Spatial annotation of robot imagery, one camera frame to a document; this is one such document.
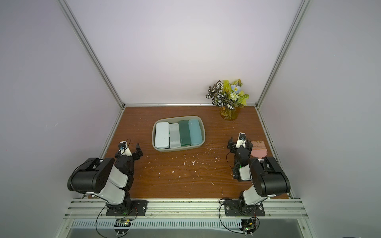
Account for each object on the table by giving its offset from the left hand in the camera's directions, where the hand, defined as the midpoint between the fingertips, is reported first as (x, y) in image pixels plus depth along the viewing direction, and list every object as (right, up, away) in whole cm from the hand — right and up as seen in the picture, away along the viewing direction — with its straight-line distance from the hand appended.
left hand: (132, 144), depth 89 cm
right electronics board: (+65, -36, -18) cm, 76 cm away
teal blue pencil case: (+40, +3, +9) cm, 41 cm away
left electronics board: (+2, -37, -16) cm, 40 cm away
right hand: (+68, +5, 0) cm, 68 cm away
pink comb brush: (+81, -4, +6) cm, 81 cm away
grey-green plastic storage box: (+25, +15, +17) cm, 34 cm away
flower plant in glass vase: (+61, +29, +4) cm, 67 cm away
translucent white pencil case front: (+25, +4, +9) cm, 27 cm away
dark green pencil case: (+32, +6, +10) cm, 34 cm away
